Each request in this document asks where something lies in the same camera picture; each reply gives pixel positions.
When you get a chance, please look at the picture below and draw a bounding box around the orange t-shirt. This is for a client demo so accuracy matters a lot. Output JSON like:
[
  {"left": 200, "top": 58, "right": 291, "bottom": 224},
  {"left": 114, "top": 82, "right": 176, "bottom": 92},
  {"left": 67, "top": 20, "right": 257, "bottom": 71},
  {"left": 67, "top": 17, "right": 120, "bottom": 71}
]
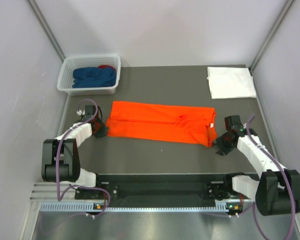
[{"left": 106, "top": 101, "right": 217, "bottom": 148}]

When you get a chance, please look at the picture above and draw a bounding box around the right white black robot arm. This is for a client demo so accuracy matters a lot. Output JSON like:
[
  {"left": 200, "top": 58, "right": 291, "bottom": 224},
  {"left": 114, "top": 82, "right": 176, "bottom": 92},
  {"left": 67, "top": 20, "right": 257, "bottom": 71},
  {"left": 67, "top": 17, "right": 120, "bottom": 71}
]
[{"left": 214, "top": 115, "right": 300, "bottom": 216}]

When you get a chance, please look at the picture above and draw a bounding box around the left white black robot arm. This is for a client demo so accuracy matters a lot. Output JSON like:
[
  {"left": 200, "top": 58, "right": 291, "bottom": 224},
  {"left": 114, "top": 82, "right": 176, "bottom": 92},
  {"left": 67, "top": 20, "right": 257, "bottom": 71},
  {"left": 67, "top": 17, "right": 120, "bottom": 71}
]
[{"left": 41, "top": 105, "right": 108, "bottom": 199}]

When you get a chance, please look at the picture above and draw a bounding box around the blue t-shirt in basket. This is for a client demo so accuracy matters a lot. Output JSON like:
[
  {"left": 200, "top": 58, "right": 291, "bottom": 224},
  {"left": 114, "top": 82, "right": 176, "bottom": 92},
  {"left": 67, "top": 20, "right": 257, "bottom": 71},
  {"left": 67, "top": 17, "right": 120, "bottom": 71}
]
[{"left": 72, "top": 67, "right": 117, "bottom": 89}]

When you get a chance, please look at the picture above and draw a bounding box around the white plastic basket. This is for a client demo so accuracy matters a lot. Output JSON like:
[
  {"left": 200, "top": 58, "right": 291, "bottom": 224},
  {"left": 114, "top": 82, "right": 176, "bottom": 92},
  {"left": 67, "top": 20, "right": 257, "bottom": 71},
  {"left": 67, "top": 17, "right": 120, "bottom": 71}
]
[{"left": 57, "top": 54, "right": 121, "bottom": 96}]

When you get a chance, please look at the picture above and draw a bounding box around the white folded t-shirt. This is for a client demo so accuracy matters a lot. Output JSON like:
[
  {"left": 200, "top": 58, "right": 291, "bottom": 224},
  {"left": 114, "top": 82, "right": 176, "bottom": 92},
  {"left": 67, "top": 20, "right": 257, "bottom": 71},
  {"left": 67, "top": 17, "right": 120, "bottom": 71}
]
[{"left": 207, "top": 66, "right": 257, "bottom": 99}]

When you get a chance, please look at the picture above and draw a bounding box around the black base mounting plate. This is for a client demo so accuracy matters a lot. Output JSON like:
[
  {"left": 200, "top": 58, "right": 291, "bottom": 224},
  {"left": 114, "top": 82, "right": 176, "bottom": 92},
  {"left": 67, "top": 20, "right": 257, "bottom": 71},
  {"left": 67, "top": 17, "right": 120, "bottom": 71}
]
[{"left": 73, "top": 181, "right": 256, "bottom": 208}]

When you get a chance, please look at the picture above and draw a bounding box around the red t-shirt in basket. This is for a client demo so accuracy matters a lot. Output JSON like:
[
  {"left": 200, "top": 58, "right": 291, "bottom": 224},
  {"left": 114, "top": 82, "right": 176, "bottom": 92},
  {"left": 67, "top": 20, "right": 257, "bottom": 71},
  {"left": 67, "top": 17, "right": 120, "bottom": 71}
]
[{"left": 98, "top": 64, "right": 116, "bottom": 71}]

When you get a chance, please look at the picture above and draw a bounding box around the grey slotted cable duct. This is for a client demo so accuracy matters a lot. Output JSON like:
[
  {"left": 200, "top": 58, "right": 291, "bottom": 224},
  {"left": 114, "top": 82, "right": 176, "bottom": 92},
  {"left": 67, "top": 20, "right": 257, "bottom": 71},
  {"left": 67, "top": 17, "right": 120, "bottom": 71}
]
[{"left": 39, "top": 201, "right": 243, "bottom": 214}]

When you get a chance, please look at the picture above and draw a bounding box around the aluminium frame rail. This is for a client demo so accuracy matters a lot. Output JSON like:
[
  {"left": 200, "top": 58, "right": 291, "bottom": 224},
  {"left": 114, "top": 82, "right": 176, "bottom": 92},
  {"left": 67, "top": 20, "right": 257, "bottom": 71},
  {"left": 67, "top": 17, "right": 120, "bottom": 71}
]
[{"left": 30, "top": 182, "right": 77, "bottom": 202}]

